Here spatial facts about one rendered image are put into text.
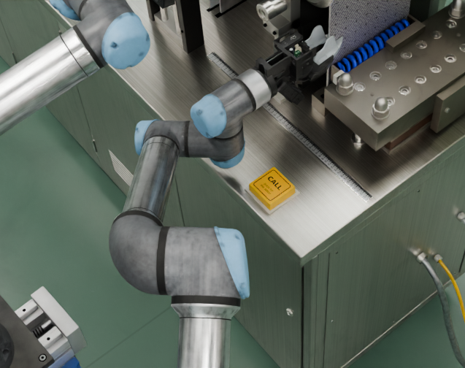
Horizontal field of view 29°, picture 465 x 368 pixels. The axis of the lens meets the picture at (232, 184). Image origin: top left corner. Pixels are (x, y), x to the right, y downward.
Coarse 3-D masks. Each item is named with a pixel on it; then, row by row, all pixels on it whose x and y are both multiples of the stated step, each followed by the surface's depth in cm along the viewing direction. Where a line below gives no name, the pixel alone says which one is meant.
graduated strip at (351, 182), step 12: (216, 60) 214; (228, 72) 212; (264, 108) 205; (276, 108) 205; (288, 120) 202; (300, 132) 200; (312, 144) 198; (324, 156) 196; (336, 168) 194; (348, 180) 192; (360, 192) 191
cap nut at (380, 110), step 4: (376, 100) 183; (380, 100) 182; (384, 100) 182; (376, 104) 183; (380, 104) 182; (384, 104) 182; (372, 108) 185; (376, 108) 183; (380, 108) 182; (384, 108) 183; (388, 108) 184; (372, 112) 185; (376, 112) 184; (380, 112) 183; (384, 112) 183; (388, 112) 185; (372, 116) 185; (376, 116) 185; (380, 116) 184; (384, 116) 184
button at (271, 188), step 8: (272, 168) 193; (264, 176) 191; (272, 176) 191; (280, 176) 191; (256, 184) 190; (264, 184) 190; (272, 184) 190; (280, 184) 190; (288, 184) 190; (256, 192) 190; (264, 192) 189; (272, 192) 189; (280, 192) 189; (288, 192) 189; (264, 200) 188; (272, 200) 188; (280, 200) 189; (272, 208) 189
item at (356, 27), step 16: (352, 0) 183; (368, 0) 187; (384, 0) 191; (400, 0) 195; (336, 16) 183; (352, 16) 187; (368, 16) 191; (384, 16) 195; (400, 16) 199; (336, 32) 187; (352, 32) 191; (368, 32) 195; (384, 32) 199; (352, 48) 195
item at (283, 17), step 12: (276, 0) 183; (288, 0) 183; (276, 12) 183; (288, 12) 185; (264, 24) 189; (276, 24) 187; (288, 24) 187; (276, 36) 188; (288, 36) 191; (276, 96) 205
